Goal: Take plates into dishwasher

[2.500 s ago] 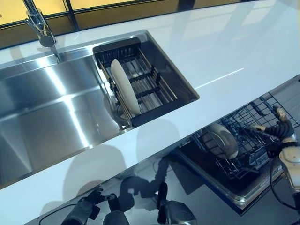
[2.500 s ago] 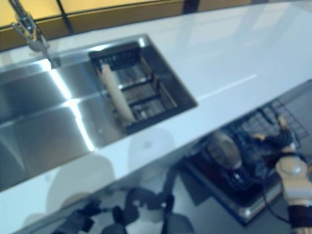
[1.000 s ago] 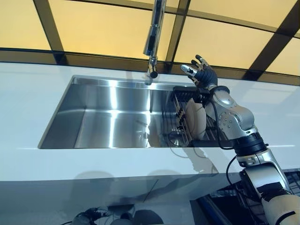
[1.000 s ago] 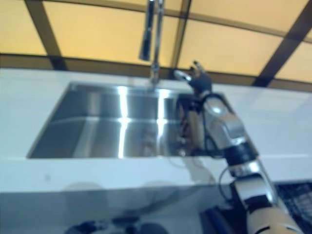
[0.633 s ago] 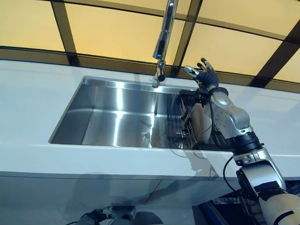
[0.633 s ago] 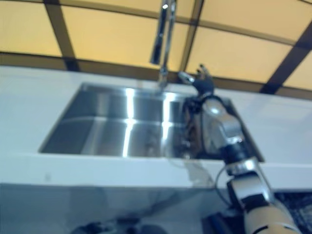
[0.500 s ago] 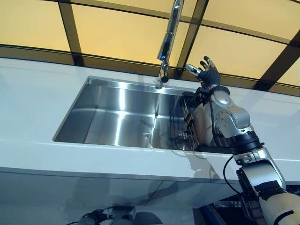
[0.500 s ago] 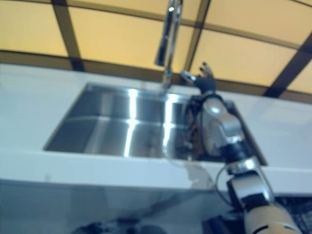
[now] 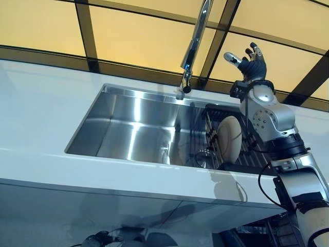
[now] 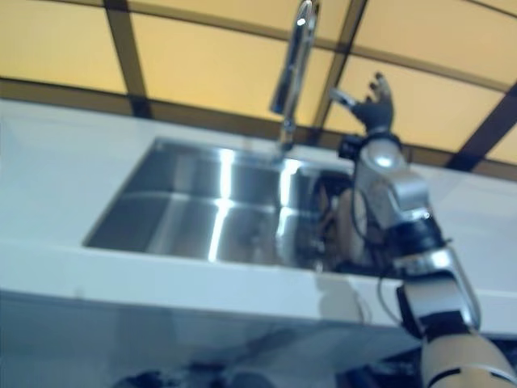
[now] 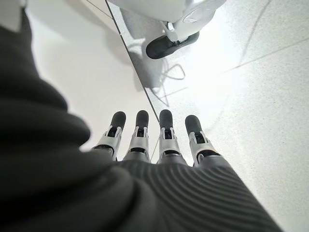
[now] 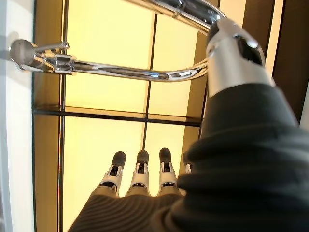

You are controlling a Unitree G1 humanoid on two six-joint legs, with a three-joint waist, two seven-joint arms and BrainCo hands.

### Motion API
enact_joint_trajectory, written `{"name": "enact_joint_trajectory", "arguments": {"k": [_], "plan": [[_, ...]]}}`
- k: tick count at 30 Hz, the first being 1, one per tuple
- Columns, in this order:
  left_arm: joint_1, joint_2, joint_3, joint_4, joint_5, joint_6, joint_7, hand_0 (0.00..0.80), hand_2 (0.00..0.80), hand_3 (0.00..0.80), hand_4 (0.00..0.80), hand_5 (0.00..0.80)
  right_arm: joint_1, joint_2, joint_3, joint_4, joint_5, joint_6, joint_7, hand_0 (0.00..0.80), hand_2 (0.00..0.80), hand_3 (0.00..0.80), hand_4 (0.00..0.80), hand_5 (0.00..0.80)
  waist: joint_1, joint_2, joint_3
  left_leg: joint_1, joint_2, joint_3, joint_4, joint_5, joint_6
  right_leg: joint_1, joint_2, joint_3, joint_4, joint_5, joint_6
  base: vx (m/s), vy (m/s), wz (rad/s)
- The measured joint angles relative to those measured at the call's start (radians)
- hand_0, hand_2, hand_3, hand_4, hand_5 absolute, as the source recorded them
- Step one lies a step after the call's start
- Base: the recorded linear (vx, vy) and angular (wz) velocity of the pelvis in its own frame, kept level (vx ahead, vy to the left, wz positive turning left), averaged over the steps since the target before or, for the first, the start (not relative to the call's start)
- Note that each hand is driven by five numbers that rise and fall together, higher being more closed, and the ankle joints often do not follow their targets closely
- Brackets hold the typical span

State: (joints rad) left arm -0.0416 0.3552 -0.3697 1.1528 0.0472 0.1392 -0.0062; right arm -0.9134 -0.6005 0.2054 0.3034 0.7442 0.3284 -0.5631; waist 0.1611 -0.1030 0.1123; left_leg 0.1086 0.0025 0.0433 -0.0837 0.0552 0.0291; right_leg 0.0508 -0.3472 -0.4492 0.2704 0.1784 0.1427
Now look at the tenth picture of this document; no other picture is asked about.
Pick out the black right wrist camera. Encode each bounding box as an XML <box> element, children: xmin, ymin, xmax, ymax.
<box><xmin>337</xmin><ymin>135</ymin><xmax>367</xmax><ymax>161</ymax></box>

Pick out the chrome gooseneck faucet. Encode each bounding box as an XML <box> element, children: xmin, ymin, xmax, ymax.
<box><xmin>269</xmin><ymin>0</ymin><xmax>320</xmax><ymax>157</ymax></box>

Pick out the yellow window dark frame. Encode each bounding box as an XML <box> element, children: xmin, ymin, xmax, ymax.
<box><xmin>0</xmin><ymin>0</ymin><xmax>517</xmax><ymax>171</ymax></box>

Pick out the stainless steel sink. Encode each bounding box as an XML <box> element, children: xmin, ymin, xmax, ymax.
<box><xmin>82</xmin><ymin>136</ymin><xmax>405</xmax><ymax>280</ymax></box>

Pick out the black dish drying rack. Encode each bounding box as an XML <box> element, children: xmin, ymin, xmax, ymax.
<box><xmin>294</xmin><ymin>169</ymin><xmax>405</xmax><ymax>276</ymax></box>

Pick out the white glossy cabinet front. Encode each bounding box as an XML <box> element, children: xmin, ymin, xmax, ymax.
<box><xmin>0</xmin><ymin>289</ymin><xmax>423</xmax><ymax>388</ymax></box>

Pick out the beige plate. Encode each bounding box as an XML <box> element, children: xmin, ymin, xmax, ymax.
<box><xmin>337</xmin><ymin>188</ymin><xmax>371</xmax><ymax>264</ymax></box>

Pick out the dark robot right hand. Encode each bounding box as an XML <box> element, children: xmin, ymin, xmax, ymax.
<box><xmin>329</xmin><ymin>72</ymin><xmax>395</xmax><ymax>134</ymax></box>

